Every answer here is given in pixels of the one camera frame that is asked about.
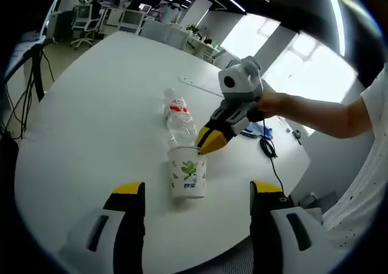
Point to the long ceiling light strip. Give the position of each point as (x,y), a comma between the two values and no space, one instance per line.
(335,19)

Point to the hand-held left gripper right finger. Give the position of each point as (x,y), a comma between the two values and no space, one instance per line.
(263,204)

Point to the blue clear plastic bag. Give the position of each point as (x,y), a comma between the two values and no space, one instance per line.
(256,131)

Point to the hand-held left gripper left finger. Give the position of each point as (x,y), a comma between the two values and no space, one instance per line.
(127,207)

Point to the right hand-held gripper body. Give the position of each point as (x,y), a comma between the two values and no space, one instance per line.
(239,80)

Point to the clear plastic water bottle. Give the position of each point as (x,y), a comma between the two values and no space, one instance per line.
(179,116)

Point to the printed white paper cup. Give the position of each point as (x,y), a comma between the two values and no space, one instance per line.
(188,177)

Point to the potted green plant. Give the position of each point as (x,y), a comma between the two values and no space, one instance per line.
(192,28)

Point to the white tabletop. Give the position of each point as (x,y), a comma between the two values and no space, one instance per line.
(91,119)

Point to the bright window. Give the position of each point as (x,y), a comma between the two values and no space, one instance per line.
(315,71)
(248,43)

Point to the white table socket strip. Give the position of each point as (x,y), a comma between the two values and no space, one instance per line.
(200,86)

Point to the white side cabinet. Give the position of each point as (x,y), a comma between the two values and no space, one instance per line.
(203,48)

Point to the person's right hand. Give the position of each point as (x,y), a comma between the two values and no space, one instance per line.
(279,104)

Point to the grey chair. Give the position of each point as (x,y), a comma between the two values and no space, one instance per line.
(324,201)
(154,33)
(178,39)

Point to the small black device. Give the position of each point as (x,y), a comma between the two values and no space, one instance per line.
(298,133)

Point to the white office chair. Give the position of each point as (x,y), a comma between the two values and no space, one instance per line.
(85,22)

